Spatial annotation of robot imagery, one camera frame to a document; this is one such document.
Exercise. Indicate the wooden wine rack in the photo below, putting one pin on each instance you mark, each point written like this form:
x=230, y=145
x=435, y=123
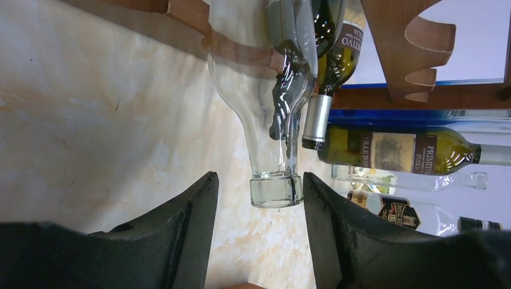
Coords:
x=409, y=49

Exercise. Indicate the green wine bottle white label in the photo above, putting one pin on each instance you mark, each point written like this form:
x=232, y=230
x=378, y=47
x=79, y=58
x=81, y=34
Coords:
x=328, y=16

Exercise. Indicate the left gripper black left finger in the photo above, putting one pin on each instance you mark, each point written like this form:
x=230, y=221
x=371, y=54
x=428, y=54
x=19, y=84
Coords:
x=167, y=247

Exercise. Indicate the clear liquor bottle black cap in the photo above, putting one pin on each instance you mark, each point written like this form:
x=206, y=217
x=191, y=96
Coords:
x=419, y=216

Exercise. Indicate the green wine bottle dark label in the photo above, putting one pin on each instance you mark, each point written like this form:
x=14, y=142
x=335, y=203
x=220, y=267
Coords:
x=334, y=69

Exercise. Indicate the blue square glass bottle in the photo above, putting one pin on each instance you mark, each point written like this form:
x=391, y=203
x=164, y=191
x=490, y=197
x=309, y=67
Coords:
x=419, y=119

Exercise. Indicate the clear square glass bottle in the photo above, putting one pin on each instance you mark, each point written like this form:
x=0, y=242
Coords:
x=269, y=107

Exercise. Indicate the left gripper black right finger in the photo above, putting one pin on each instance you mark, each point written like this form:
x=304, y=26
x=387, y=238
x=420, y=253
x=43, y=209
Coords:
x=353, y=248

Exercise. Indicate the clear tall glass bottle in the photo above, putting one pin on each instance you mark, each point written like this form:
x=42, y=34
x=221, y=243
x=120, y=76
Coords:
x=385, y=178

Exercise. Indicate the dark bottle brown label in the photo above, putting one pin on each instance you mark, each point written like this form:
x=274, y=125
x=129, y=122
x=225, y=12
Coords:
x=424, y=150

